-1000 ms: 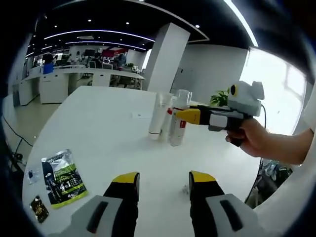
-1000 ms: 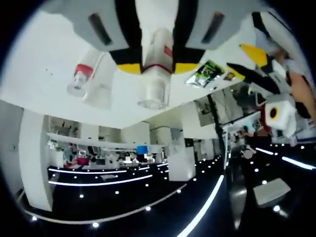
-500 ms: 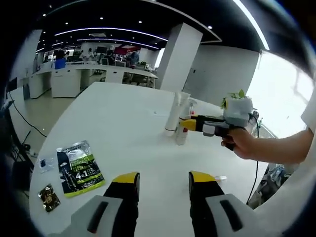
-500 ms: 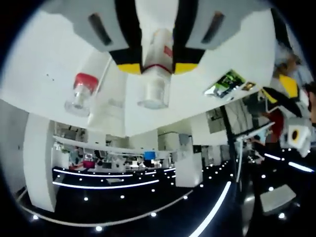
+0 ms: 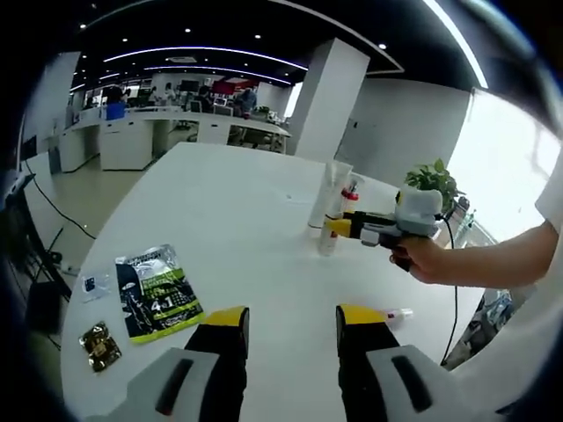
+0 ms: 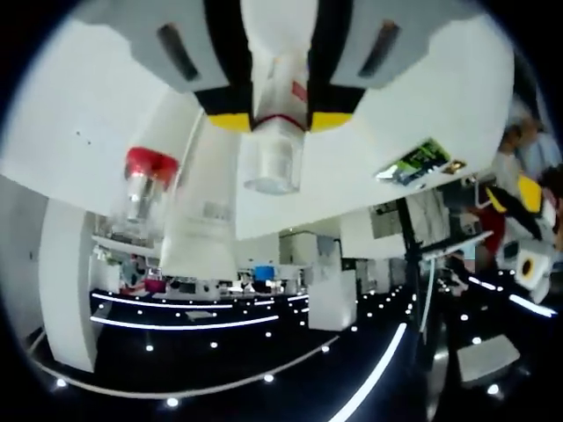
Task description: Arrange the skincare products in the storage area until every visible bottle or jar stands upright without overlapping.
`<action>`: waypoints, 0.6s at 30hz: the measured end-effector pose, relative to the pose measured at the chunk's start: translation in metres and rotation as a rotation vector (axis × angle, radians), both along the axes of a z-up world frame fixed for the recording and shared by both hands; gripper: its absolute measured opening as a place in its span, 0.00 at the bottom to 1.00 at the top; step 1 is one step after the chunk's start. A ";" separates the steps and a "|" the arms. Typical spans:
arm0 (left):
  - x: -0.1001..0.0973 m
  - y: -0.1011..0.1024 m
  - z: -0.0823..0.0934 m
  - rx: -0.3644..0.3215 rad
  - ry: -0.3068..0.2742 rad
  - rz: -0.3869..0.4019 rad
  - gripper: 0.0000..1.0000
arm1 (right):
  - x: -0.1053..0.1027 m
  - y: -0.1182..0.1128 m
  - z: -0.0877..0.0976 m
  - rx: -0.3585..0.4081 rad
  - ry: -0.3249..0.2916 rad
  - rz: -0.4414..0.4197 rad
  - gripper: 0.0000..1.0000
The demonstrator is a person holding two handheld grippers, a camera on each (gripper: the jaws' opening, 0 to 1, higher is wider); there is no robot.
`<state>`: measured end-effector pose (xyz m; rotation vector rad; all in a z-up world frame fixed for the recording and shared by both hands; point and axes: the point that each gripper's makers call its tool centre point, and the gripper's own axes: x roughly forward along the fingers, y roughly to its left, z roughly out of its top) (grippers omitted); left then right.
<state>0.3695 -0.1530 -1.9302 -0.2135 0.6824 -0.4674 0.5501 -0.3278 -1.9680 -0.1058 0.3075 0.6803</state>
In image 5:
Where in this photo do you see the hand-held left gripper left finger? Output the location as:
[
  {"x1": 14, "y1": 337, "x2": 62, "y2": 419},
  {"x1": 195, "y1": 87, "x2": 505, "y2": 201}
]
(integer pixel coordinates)
[{"x1": 109, "y1": 306, "x2": 251, "y2": 422}]

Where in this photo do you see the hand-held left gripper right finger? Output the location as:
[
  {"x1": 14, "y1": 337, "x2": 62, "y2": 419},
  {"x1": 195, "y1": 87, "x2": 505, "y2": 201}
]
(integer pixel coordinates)
[{"x1": 335, "y1": 303, "x2": 458, "y2": 422}]

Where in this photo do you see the white skincare bottle red square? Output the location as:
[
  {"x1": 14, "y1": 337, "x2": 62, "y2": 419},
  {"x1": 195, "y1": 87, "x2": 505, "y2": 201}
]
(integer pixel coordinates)
[{"x1": 318, "y1": 209, "x2": 348, "y2": 258}]

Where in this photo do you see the white skincare tube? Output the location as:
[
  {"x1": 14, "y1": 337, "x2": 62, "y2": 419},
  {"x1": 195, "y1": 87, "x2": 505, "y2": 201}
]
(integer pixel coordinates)
[{"x1": 306, "y1": 160, "x2": 355, "y2": 239}]

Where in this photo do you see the white skincare bottle text label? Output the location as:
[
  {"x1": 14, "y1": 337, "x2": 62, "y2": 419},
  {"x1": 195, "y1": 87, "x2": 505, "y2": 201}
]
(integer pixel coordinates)
[{"x1": 385, "y1": 307, "x2": 415, "y2": 330}]

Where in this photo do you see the small gold foil packet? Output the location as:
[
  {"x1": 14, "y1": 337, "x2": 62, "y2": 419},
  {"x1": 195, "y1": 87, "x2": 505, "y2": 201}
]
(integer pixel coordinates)
[{"x1": 77, "y1": 322, "x2": 123, "y2": 375}]

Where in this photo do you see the person's right hand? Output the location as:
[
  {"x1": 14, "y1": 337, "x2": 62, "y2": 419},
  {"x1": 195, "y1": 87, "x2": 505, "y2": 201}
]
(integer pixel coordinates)
[{"x1": 389, "y1": 235, "x2": 458, "y2": 285}]

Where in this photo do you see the potted green plant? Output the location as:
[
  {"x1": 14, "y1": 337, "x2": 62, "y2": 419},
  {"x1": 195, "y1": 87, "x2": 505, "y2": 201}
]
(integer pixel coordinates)
[{"x1": 404, "y1": 158, "x2": 466, "y2": 216}]

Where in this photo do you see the green black printed packet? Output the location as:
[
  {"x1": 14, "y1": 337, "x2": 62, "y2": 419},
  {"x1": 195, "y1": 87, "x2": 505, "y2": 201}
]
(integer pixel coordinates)
[{"x1": 114, "y1": 244, "x2": 206, "y2": 346}]

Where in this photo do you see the large bright window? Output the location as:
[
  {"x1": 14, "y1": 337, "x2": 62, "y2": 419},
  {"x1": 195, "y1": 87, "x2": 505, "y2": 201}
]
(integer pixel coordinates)
[{"x1": 446, "y1": 87, "x2": 563, "y2": 247}]

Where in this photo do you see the light blue patterned cloth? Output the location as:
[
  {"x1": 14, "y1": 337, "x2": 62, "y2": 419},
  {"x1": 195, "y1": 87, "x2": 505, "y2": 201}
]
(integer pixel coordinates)
[{"x1": 477, "y1": 292, "x2": 515, "y2": 329}]

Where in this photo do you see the small clear plastic bag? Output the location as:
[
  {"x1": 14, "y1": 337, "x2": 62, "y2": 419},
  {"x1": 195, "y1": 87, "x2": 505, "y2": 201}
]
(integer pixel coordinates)
[{"x1": 80, "y1": 271, "x2": 112, "y2": 304}]

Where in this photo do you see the long white office desk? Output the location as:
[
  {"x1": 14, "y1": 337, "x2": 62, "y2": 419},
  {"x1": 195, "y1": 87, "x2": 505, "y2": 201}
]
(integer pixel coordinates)
[{"x1": 61, "y1": 107, "x2": 292, "y2": 172}]

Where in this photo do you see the long ceiling light strip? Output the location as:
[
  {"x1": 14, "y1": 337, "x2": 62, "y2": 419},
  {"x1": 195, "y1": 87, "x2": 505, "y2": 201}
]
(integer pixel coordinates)
[{"x1": 421, "y1": 0, "x2": 490, "y2": 89}]

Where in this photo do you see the person in white shirt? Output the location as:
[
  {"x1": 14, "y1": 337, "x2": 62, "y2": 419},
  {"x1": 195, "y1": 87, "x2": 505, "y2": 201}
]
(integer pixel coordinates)
[{"x1": 448, "y1": 144, "x2": 563, "y2": 414}]

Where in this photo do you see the black box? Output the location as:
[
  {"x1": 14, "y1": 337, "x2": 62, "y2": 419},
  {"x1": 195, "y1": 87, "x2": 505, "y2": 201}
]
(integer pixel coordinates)
[{"x1": 26, "y1": 280, "x2": 68, "y2": 335}]

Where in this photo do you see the white drawer cabinet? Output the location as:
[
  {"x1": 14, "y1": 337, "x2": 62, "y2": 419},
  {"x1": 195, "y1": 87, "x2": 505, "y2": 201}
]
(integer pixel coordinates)
[{"x1": 99, "y1": 118, "x2": 154, "y2": 172}]

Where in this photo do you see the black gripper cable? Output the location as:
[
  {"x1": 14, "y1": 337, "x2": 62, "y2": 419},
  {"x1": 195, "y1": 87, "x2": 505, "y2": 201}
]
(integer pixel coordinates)
[{"x1": 439, "y1": 213, "x2": 461, "y2": 367}]

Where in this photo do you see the black floor cable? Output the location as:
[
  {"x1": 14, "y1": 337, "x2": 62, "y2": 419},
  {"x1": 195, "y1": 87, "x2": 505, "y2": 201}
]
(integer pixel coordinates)
[{"x1": 24, "y1": 160, "x2": 97, "y2": 242}]

